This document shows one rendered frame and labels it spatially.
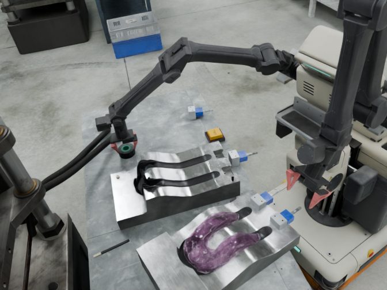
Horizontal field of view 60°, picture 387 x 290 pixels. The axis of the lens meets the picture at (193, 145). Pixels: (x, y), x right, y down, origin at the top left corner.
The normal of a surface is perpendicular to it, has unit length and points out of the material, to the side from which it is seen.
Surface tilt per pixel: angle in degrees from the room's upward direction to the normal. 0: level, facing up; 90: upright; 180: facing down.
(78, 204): 1
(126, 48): 91
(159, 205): 90
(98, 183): 0
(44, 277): 0
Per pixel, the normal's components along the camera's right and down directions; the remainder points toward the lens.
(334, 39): -0.63, -0.26
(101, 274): -0.10, -0.74
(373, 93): 0.45, 0.42
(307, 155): -0.79, 0.04
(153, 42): 0.27, 0.63
